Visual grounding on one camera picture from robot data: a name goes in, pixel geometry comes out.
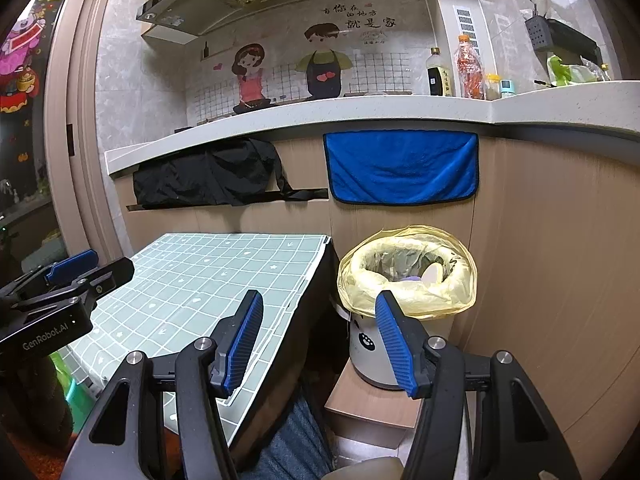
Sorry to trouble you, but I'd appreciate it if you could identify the grey stone countertop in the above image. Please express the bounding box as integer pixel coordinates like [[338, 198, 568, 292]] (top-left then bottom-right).
[[104, 79, 640, 180]]

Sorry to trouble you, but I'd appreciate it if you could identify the black cloth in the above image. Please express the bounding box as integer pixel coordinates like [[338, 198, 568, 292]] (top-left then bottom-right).
[[132, 137, 328, 209]]

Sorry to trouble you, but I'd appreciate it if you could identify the dark sauce bottle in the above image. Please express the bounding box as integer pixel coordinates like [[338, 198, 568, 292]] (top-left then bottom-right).
[[426, 47, 453, 97]]

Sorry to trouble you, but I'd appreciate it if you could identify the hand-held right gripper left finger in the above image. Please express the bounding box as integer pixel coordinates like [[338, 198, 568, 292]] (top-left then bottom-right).
[[60, 289, 265, 480]]

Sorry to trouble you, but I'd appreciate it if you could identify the green plastic bag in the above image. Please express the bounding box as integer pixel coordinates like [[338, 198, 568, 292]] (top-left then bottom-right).
[[547, 54, 601, 86]]

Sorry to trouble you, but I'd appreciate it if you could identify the yellow plastic trash bag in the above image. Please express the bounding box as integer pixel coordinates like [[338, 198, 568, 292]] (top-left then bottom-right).
[[337, 225, 478, 320]]

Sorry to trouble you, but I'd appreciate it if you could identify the blue towel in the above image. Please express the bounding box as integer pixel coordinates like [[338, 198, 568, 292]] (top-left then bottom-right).
[[322, 131, 480, 206]]

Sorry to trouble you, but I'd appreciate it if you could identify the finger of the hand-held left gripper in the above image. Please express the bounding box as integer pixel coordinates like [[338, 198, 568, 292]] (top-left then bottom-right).
[[10, 256, 135, 312], [0, 249, 99, 306]]

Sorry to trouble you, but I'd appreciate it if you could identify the wooden platform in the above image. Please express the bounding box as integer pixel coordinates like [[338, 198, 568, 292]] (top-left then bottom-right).
[[325, 357, 427, 448]]

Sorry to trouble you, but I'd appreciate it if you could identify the person's leg in jeans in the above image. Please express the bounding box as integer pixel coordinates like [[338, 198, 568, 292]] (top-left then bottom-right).
[[250, 390, 336, 480]]

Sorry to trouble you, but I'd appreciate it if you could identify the cartoon couple wall sticker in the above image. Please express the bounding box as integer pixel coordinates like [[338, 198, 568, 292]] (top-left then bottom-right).
[[187, 0, 436, 116]]

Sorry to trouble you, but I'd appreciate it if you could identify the white trash bin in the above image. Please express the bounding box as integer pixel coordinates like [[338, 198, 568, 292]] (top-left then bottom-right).
[[344, 305, 437, 391]]

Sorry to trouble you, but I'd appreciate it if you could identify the colourful window decal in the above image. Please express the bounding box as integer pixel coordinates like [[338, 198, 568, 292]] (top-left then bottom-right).
[[0, 0, 63, 113]]

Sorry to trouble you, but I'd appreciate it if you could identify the green plastic basin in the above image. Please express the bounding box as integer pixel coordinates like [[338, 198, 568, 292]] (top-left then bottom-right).
[[50, 350, 98, 413]]

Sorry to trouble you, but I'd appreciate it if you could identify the brown door frame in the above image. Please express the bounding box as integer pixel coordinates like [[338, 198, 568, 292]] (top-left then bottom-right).
[[45, 0, 131, 261]]

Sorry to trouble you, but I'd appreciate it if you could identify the white vented column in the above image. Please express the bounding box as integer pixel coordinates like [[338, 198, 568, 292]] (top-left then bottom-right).
[[435, 0, 493, 91]]

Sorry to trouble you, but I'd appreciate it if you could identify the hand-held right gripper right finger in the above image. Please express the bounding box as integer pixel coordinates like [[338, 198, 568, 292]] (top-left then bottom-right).
[[375, 291, 581, 480]]

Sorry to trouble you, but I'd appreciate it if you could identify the red label plastic bottle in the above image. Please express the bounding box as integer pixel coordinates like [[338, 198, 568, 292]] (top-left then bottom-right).
[[455, 34, 487, 100]]

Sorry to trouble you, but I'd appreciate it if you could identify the green grid table mat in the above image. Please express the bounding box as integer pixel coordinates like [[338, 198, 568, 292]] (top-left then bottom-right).
[[65, 232, 332, 453]]

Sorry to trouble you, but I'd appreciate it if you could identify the black utensil holder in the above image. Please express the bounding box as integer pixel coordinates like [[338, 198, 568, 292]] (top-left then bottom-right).
[[524, 16, 551, 52]]

